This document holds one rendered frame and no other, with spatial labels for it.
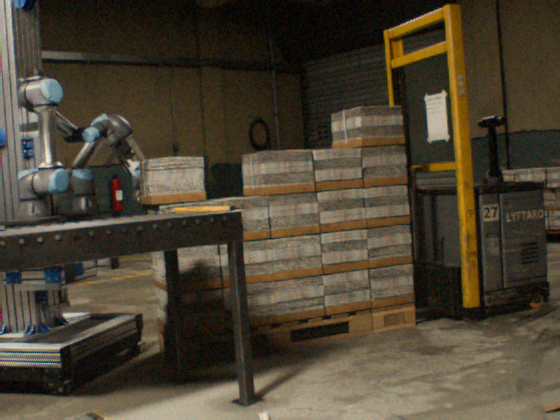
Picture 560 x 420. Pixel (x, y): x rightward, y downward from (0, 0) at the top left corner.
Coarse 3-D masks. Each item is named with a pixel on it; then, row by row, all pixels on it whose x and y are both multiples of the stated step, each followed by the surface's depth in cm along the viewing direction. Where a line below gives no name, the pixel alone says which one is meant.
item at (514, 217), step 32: (448, 192) 441; (480, 192) 413; (512, 192) 422; (448, 224) 445; (480, 224) 414; (512, 224) 422; (544, 224) 431; (448, 256) 447; (480, 256) 416; (512, 256) 422; (544, 256) 432; (512, 288) 423; (544, 288) 432
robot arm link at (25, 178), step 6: (18, 174) 330; (24, 174) 327; (30, 174) 328; (18, 180) 329; (24, 180) 328; (30, 180) 326; (18, 186) 331; (24, 186) 328; (30, 186) 326; (24, 192) 328; (30, 192) 328; (36, 192) 327; (24, 198) 328
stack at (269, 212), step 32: (320, 192) 393; (352, 192) 399; (256, 224) 378; (288, 224) 385; (320, 224) 392; (160, 256) 371; (192, 256) 366; (224, 256) 372; (256, 256) 378; (288, 256) 385; (320, 256) 392; (352, 256) 399; (224, 288) 374; (256, 288) 379; (288, 288) 386; (320, 288) 392; (352, 288) 399; (160, 320) 390; (192, 320) 367; (224, 320) 373; (320, 320) 393; (352, 320) 400; (192, 352) 367; (256, 352) 380
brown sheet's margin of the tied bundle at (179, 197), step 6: (198, 192) 365; (204, 192) 366; (150, 198) 359; (156, 198) 358; (162, 198) 359; (168, 198) 360; (174, 198) 361; (180, 198) 362; (186, 198) 363; (192, 198) 364; (198, 198) 366; (204, 198) 367; (150, 204) 361
